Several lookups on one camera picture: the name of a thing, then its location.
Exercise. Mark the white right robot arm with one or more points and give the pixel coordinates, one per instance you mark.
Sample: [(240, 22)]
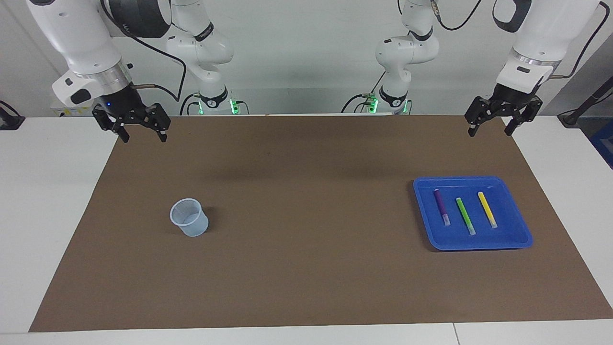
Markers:
[(72, 33)]

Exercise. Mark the blue plastic tray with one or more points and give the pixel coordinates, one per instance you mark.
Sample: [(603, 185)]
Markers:
[(507, 230)]

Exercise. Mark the purple pen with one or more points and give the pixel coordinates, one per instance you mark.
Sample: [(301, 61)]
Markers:
[(440, 203)]

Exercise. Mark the yellow pen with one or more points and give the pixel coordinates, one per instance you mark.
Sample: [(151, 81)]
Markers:
[(486, 206)]

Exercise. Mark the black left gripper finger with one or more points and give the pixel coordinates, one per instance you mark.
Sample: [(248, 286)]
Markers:
[(529, 112), (481, 112)]

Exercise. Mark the black stand pole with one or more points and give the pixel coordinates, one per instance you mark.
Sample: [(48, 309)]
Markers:
[(570, 117)]

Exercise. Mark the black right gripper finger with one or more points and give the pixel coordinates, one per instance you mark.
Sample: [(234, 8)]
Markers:
[(159, 119), (111, 123)]

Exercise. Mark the brown table mat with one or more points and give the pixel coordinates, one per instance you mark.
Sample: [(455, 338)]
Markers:
[(311, 263)]

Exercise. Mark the translucent plastic cup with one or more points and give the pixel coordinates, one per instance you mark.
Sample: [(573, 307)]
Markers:
[(194, 227)]

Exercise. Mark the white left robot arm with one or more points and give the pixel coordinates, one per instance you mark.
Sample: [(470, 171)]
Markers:
[(541, 28)]

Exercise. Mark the green pen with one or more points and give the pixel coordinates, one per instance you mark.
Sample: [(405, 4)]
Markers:
[(463, 213)]

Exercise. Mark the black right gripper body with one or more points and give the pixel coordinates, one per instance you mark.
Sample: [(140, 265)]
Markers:
[(122, 105)]

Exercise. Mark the white box with yellow labels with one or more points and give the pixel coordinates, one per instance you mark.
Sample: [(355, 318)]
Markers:
[(72, 111)]

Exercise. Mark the blue crate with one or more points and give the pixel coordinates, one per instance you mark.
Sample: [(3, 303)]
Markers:
[(606, 143)]

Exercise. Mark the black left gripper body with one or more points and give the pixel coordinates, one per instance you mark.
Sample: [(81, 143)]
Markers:
[(512, 100)]

